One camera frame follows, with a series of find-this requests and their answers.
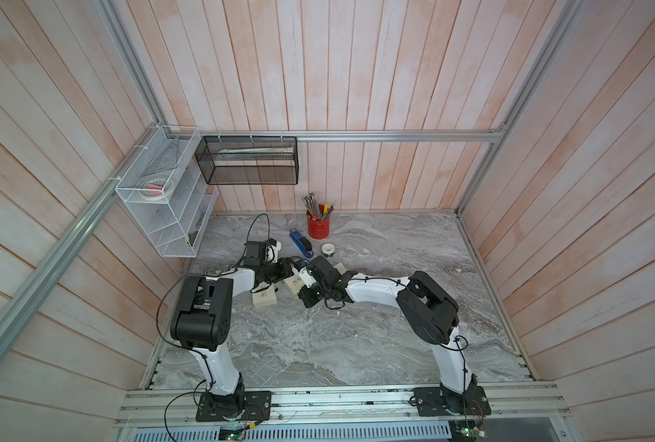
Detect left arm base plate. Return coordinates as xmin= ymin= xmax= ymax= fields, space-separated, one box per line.
xmin=196 ymin=390 xmax=272 ymax=424

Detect black mesh wall basket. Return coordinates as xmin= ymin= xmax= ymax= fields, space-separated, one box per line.
xmin=195 ymin=136 xmax=300 ymax=186

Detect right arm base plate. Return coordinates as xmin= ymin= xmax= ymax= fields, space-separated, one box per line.
xmin=408 ymin=384 xmax=491 ymax=417

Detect green sticker roll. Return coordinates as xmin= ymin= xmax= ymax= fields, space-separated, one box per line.
xmin=321 ymin=243 xmax=336 ymax=258

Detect pens in cup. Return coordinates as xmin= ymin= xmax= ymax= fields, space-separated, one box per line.
xmin=302 ymin=193 xmax=335 ymax=221

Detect aluminium front rail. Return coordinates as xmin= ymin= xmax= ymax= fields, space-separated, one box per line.
xmin=115 ymin=381 xmax=572 ymax=428

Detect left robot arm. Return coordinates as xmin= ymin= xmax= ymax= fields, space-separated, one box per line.
xmin=158 ymin=259 xmax=292 ymax=417

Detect white wire wall shelf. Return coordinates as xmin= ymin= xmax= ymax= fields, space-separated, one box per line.
xmin=115 ymin=125 xmax=218 ymax=258

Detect tape roll on shelf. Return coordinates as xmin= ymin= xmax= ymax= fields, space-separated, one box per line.
xmin=137 ymin=176 xmax=173 ymax=202

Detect red pen holder cup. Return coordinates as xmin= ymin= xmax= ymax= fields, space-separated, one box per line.
xmin=306 ymin=204 xmax=330 ymax=239

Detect small cream jewelry box front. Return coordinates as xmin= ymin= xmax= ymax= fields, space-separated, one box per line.
xmin=251 ymin=284 xmax=278 ymax=309

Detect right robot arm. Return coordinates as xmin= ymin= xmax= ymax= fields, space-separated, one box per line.
xmin=292 ymin=256 xmax=478 ymax=413

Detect blue stapler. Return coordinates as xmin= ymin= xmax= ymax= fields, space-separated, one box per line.
xmin=290 ymin=228 xmax=314 ymax=259

